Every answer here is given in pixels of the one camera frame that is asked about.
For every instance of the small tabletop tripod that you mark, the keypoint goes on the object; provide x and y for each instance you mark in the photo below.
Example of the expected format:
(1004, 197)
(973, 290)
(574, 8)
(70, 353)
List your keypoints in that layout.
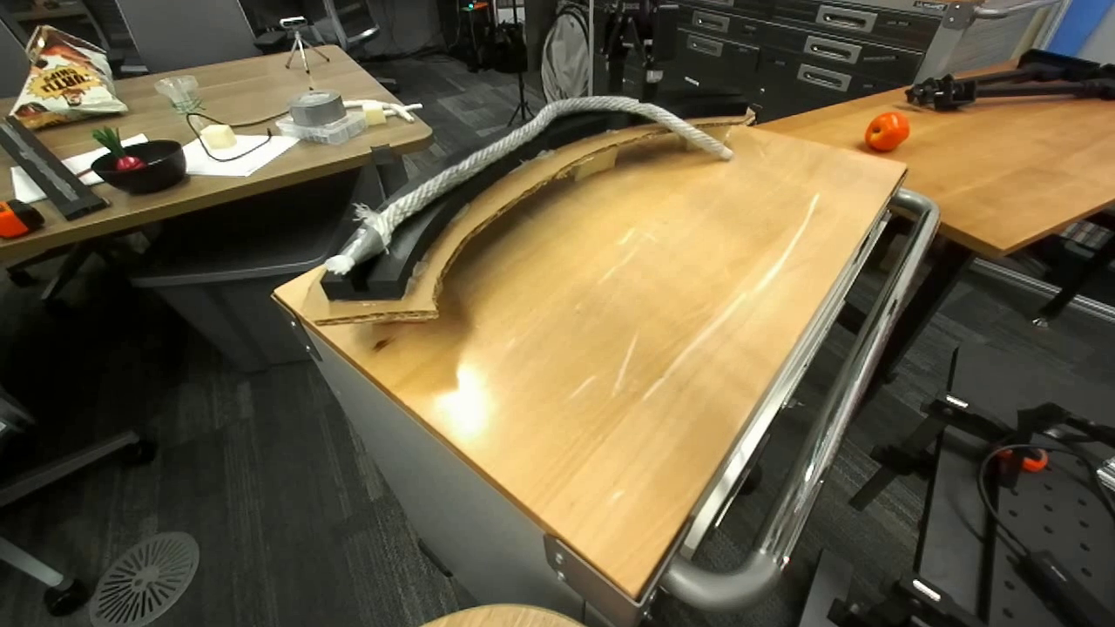
(303, 45)

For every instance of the long black bar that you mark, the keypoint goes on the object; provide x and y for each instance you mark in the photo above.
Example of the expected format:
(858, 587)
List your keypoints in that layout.
(46, 168)

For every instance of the dark drawer cabinet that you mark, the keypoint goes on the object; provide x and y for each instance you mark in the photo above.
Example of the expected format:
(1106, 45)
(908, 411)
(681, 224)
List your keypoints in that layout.
(755, 45)

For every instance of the small orange object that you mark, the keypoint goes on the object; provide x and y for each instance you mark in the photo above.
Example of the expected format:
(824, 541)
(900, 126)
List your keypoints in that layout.
(10, 219)

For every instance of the curved black wooden track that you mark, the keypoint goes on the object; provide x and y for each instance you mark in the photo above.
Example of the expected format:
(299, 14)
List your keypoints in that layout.
(435, 298)

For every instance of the wooden desk with clutter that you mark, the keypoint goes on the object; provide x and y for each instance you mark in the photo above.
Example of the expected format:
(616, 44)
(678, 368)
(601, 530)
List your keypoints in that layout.
(249, 88)

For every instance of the black bowl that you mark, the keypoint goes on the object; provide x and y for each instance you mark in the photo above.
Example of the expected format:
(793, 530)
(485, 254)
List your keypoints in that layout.
(159, 173)

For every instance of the chips bag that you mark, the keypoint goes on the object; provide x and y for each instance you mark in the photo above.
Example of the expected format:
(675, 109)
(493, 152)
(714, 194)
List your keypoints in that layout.
(64, 82)

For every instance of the wooden desk with orange fruit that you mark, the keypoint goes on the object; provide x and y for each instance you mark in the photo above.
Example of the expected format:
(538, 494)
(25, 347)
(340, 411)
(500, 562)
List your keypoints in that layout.
(1011, 160)

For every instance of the round wooden stool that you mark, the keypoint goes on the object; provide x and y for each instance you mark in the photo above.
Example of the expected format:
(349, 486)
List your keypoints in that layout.
(500, 616)

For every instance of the orange clamp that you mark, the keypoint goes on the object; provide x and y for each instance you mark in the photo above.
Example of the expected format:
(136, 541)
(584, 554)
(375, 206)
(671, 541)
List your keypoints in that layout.
(1031, 462)

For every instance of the black optical breadboard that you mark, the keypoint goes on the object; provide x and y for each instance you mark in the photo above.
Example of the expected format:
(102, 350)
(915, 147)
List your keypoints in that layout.
(1046, 525)

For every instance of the white paper sheet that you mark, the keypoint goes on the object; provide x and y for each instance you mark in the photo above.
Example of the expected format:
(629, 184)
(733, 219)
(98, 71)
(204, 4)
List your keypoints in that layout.
(249, 159)

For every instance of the office chair base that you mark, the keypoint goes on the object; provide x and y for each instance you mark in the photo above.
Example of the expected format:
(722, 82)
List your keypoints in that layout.
(70, 465)

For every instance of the orange toy fruit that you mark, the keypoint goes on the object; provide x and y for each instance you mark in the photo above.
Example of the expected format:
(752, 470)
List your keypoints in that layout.
(887, 131)

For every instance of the round perforated floor vent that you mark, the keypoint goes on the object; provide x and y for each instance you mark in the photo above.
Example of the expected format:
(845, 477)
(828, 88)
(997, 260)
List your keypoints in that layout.
(143, 579)

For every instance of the grey tape roll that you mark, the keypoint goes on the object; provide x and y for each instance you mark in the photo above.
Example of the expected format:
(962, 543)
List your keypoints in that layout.
(314, 109)

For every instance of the grey cart with wooden top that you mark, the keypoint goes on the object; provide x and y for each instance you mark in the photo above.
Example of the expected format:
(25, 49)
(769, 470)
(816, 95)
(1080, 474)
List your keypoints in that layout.
(441, 508)

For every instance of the black folded tripod tool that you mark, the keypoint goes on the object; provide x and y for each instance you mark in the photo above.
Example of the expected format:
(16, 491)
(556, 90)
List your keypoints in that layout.
(942, 90)

